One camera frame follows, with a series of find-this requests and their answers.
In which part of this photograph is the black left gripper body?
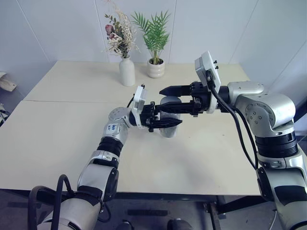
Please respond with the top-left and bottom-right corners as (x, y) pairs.
(140, 101), (161, 133)

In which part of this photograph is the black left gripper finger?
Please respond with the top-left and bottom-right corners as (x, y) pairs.
(153, 118), (185, 128)

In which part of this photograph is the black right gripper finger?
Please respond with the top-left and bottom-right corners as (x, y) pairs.
(159, 84), (193, 97)
(158, 100), (196, 114)

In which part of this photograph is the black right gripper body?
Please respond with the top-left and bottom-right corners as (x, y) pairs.
(189, 81), (212, 118)

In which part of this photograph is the white cup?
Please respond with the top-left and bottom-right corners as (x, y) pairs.
(158, 95), (181, 139)

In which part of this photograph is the white ribbed plant pot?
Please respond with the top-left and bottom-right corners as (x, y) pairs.
(146, 57), (166, 79)

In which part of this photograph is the white ceramic vase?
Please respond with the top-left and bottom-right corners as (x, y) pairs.
(118, 54), (136, 87)

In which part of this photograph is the green leafy plant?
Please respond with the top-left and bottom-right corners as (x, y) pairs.
(130, 10), (172, 65)

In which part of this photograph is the dried flower bouquet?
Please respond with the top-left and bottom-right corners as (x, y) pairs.
(100, 0), (142, 59)

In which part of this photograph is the dark rounded shape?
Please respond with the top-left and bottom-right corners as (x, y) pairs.
(167, 218), (194, 230)
(116, 220), (132, 230)

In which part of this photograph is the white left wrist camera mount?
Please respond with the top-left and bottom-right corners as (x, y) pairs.
(131, 84), (148, 127)

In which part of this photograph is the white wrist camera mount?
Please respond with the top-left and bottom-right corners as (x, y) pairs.
(194, 50), (222, 114)
(131, 84), (148, 127)

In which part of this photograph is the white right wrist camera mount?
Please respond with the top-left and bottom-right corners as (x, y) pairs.
(194, 50), (222, 114)

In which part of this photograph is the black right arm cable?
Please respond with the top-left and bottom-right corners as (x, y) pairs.
(205, 70), (260, 170)

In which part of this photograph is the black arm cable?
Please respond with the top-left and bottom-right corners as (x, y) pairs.
(205, 70), (260, 170)
(27, 174), (74, 230)

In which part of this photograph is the black metal table frame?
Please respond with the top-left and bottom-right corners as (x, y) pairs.
(114, 192), (268, 221)

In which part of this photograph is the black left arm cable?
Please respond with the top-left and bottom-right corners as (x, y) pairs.
(27, 174), (74, 230)

